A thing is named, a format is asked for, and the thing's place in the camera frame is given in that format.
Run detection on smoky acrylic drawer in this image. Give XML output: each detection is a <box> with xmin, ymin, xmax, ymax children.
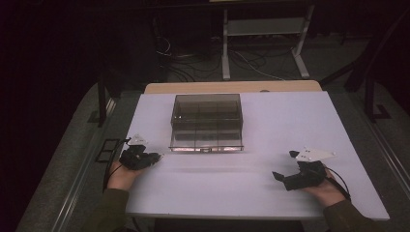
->
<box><xmin>168</xmin><ymin>129</ymin><xmax>245</xmax><ymax>154</ymax></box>

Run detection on dark metal stand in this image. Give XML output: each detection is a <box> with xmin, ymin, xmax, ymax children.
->
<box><xmin>318</xmin><ymin>9</ymin><xmax>410</xmax><ymax>123</ymax></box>
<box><xmin>87</xmin><ymin>72</ymin><xmax>125</xmax><ymax>128</ymax></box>

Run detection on wooden table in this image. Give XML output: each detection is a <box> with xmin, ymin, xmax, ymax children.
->
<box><xmin>143</xmin><ymin>79</ymin><xmax>323</xmax><ymax>95</ymax></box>

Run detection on white metal stand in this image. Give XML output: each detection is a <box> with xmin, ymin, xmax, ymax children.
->
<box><xmin>221</xmin><ymin>4</ymin><xmax>316</xmax><ymax>81</ymax></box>

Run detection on black rectangular frame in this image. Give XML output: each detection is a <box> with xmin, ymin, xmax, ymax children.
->
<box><xmin>95</xmin><ymin>138</ymin><xmax>121</xmax><ymax>163</ymax></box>

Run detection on person's left hand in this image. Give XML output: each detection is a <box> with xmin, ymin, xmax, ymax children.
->
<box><xmin>106</xmin><ymin>160</ymin><xmax>143</xmax><ymax>191</ymax></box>

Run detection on person's right hand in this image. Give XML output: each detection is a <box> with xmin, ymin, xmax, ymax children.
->
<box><xmin>301</xmin><ymin>169</ymin><xmax>346</xmax><ymax>208</ymax></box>

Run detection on smoky acrylic drawer box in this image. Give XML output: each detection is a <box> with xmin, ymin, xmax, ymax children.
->
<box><xmin>169</xmin><ymin>93</ymin><xmax>244</xmax><ymax>133</ymax></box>

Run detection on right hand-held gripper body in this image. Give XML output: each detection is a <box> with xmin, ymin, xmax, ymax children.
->
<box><xmin>283</xmin><ymin>147</ymin><xmax>337</xmax><ymax>191</ymax></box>

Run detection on tangle of floor cables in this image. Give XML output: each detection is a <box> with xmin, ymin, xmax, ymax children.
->
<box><xmin>156</xmin><ymin>35</ymin><xmax>291</xmax><ymax>82</ymax></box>

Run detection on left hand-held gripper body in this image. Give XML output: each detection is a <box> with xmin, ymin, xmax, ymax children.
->
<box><xmin>119</xmin><ymin>134</ymin><xmax>153</xmax><ymax>171</ymax></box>

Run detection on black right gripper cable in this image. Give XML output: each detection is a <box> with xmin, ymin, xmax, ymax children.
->
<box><xmin>323</xmin><ymin>165</ymin><xmax>352</xmax><ymax>201</ymax></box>

